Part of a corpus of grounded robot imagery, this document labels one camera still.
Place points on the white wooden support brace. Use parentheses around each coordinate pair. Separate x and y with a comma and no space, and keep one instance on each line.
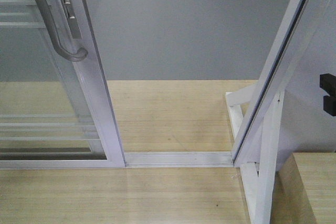
(258,167)

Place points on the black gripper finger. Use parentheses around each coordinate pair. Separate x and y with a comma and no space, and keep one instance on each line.
(328,83)
(329,105)

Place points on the white framed sliding glass door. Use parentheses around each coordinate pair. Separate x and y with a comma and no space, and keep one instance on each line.
(54,113)

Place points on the white door frame post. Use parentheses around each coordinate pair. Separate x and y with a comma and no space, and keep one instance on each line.
(299,23)

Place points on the white bottom door track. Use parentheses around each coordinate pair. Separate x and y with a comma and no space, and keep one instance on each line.
(178,159)

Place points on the grey metal door handle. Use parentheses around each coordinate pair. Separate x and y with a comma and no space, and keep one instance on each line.
(54,37)

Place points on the silver door lock plate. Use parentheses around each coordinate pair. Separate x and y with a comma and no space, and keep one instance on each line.
(71,19)

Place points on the wooden platform base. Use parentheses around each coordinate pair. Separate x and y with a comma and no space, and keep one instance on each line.
(177,140)

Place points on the wooden side box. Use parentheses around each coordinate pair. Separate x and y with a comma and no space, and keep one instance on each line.
(304,190)

